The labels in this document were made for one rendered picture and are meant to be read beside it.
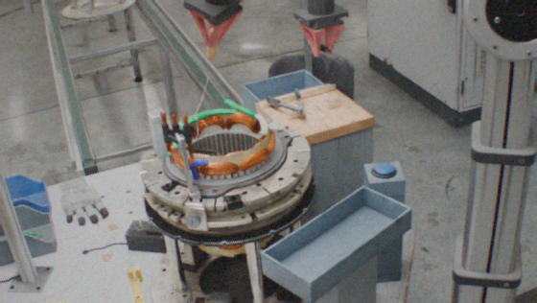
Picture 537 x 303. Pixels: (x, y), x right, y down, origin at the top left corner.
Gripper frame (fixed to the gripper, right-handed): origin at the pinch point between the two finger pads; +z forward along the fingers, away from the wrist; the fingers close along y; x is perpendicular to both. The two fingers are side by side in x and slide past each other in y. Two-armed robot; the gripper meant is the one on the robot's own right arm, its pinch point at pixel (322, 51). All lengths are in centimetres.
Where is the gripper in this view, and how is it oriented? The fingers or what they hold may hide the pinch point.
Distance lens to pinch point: 142.3
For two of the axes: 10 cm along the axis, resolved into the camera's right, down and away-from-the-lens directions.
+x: 4.3, 4.4, -7.9
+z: 0.6, 8.6, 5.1
